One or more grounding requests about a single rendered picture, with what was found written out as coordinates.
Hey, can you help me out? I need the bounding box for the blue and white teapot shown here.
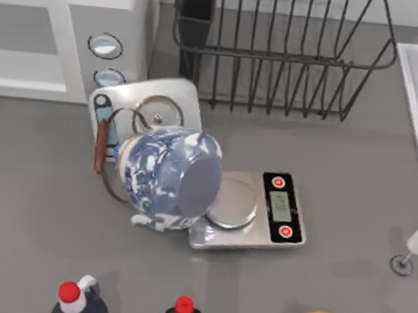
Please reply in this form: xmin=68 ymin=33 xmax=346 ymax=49
xmin=107 ymin=122 xmax=228 ymax=237

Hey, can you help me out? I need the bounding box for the silver kitchen scale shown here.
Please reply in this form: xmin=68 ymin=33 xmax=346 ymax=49
xmin=186 ymin=163 xmax=313 ymax=260

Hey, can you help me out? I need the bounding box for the silver square tray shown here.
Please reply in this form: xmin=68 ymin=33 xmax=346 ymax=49
xmin=83 ymin=70 xmax=208 ymax=168

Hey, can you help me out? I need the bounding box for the small microwave knob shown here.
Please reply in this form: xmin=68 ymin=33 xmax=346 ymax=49
xmin=92 ymin=66 xmax=128 ymax=90

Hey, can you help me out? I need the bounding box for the black cutlery holder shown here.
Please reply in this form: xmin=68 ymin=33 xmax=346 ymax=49
xmin=170 ymin=0 xmax=217 ymax=50

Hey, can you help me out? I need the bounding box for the large microwave knob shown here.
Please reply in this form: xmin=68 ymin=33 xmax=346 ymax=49
xmin=86 ymin=30 xmax=125 ymax=61

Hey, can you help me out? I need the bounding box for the dark jug with red cap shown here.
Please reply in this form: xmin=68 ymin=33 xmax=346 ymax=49
xmin=49 ymin=271 xmax=114 ymax=313

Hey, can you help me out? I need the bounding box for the pale microwave oven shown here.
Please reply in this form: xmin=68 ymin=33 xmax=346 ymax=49
xmin=0 ymin=0 xmax=162 ymax=112

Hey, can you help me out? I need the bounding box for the brown teapot handle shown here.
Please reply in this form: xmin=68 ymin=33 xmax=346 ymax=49
xmin=90 ymin=104 xmax=151 ymax=205

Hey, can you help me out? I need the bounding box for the black wire dish rack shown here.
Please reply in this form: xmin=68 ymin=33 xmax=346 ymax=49
xmin=164 ymin=0 xmax=403 ymax=127

